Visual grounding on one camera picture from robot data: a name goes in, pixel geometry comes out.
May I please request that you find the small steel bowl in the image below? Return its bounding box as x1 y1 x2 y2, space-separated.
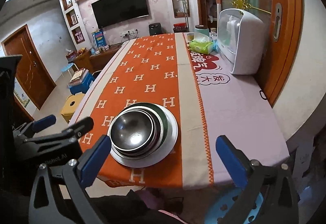
108 109 156 153

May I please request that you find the white plate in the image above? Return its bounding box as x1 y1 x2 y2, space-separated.
110 103 178 168

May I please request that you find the green plate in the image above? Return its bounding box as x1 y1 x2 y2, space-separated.
114 102 178 160

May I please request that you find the yellow plastic stool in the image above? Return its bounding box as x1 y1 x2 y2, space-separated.
60 93 84 123

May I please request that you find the blue plastic stool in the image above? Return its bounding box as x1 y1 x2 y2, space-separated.
69 73 95 95

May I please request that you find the brown wooden door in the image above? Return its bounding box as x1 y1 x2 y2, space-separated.
2 25 56 109

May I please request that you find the stack of books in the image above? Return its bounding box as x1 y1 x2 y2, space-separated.
68 68 89 87

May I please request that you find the light blue stool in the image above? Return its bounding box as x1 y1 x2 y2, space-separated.
61 63 79 77

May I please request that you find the wooden TV cabinet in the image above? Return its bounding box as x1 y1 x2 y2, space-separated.
73 44 122 74

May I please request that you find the white printed tablecloth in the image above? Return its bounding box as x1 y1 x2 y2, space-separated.
68 31 290 192

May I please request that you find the blue framed picture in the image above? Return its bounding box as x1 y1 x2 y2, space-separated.
92 30 107 48

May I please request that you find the blue wipes pack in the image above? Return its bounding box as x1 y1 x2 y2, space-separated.
213 40 219 53

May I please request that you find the green tissue pack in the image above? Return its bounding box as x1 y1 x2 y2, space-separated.
189 35 213 55

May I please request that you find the white bottle sterilizer appliance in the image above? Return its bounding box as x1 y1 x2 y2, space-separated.
217 8 265 75

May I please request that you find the orange wooden sliding door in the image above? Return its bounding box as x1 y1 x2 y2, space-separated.
255 0 303 106

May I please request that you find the teal canister with lid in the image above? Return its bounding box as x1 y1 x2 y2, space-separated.
194 25 209 39

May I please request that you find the black wall television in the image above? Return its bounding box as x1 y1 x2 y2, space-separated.
92 0 149 29

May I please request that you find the silver door handle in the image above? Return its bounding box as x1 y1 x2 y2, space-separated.
272 2 282 42

